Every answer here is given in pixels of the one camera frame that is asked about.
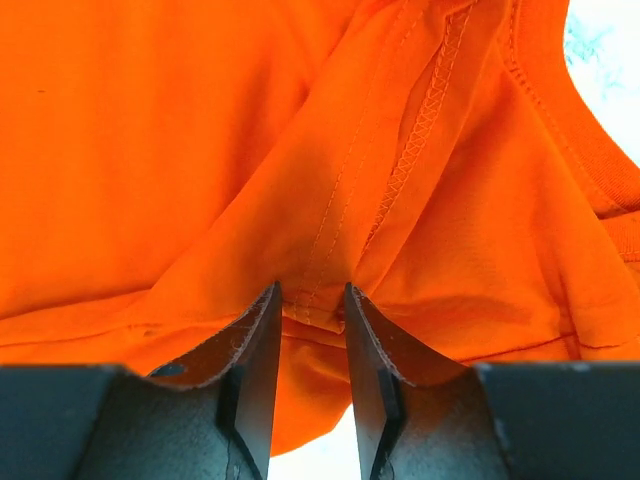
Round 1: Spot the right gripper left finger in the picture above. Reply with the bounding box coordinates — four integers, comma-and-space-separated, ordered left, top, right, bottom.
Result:
74, 283, 282, 479

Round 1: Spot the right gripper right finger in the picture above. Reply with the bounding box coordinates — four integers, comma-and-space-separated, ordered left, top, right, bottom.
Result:
344, 284, 510, 479

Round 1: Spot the orange t-shirt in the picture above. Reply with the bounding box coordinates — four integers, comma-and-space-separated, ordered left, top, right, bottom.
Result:
1, 1, 639, 455

